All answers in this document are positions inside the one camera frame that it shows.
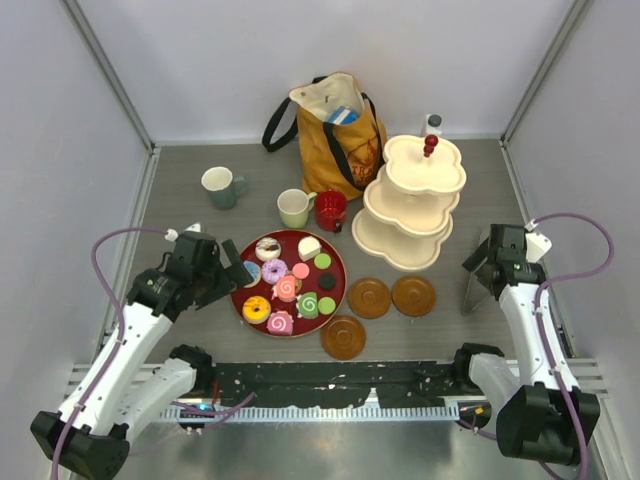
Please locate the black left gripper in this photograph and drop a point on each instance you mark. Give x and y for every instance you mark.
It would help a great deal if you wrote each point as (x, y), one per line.
(236, 272)

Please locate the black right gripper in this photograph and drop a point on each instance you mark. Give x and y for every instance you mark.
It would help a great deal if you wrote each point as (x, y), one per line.
(476, 258)

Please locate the pink swirl roll cake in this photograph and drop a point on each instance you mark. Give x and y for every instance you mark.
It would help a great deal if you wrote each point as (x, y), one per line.
(280, 323)
(285, 289)

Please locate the pink sandwich cookie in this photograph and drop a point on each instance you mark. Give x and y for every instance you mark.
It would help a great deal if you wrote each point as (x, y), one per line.
(300, 270)

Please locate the pink swirl roll cake front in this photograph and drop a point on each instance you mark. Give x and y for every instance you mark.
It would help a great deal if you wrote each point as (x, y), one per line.
(280, 323)

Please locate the white cake slice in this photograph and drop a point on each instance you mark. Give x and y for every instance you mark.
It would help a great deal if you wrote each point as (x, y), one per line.
(309, 247)

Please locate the green swirl roll cake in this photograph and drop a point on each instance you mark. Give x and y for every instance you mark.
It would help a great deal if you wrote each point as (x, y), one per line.
(307, 305)

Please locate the black sandwich cookie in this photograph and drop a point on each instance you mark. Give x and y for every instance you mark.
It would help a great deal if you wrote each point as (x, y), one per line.
(327, 281)

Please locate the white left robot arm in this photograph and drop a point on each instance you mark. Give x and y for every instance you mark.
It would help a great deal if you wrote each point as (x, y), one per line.
(92, 431)

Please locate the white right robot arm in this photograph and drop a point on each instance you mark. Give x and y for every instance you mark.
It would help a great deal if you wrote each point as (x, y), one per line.
(541, 412)

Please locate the blue frosted donut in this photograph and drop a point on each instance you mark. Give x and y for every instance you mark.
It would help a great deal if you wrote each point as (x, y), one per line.
(255, 271)

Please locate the purple sprinkled donut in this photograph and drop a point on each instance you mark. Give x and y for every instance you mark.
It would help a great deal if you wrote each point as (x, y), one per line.
(273, 270)

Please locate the chocolate white frosted donut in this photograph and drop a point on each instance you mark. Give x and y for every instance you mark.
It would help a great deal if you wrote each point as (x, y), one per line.
(267, 248)

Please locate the yellow frosted donut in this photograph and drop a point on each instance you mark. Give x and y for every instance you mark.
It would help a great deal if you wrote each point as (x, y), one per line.
(256, 309)

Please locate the round red lacquer tray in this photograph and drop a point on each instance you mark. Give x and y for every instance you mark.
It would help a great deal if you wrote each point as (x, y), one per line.
(299, 282)

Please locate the brown wooden saucer right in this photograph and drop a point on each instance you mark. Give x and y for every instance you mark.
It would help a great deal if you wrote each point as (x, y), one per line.
(413, 296)

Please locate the brown wooden saucer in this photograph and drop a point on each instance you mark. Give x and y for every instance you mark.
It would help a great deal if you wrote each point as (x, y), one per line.
(369, 298)
(413, 296)
(343, 337)

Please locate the three-tier cream cake stand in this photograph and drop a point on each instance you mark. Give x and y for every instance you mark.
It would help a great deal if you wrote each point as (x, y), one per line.
(407, 210)

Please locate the green macaron upper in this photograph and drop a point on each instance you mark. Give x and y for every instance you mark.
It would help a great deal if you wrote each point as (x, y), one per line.
(322, 261)

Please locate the green macaron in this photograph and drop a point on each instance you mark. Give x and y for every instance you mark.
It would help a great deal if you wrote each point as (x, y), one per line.
(326, 305)
(322, 261)

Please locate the grey-green ceramic mug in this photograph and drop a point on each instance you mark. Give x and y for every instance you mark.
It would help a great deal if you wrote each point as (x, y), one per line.
(223, 187)

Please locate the light green ceramic mug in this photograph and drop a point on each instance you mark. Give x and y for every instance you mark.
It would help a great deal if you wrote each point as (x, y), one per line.
(294, 206)

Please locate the green macaron lower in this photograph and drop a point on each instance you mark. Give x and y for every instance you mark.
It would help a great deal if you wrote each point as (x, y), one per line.
(326, 305)

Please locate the red ceramic mug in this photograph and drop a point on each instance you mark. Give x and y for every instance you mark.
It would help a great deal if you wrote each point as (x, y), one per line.
(331, 210)

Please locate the brown wooden saucer left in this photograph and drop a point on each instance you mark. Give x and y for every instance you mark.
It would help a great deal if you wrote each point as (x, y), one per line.
(369, 298)

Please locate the brown wooden saucer front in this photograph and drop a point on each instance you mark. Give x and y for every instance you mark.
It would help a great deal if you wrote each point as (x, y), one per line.
(343, 337)

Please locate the white bottle grey cap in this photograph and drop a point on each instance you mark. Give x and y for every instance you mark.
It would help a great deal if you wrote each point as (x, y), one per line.
(433, 124)

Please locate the yellow canvas tote bag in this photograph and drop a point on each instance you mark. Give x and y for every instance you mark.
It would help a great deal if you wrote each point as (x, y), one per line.
(345, 158)

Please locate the blue white box in bag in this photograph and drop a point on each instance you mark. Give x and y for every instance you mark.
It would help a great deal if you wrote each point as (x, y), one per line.
(343, 115)

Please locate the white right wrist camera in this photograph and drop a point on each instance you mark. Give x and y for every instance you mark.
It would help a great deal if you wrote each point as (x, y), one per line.
(537, 246)

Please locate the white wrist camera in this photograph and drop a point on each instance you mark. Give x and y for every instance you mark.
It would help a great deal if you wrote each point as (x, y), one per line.
(193, 231)
(537, 246)

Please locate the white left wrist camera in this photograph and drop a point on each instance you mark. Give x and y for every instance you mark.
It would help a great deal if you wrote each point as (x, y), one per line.
(193, 231)

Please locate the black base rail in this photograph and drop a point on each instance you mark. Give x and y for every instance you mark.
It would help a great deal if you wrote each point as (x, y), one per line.
(338, 385)

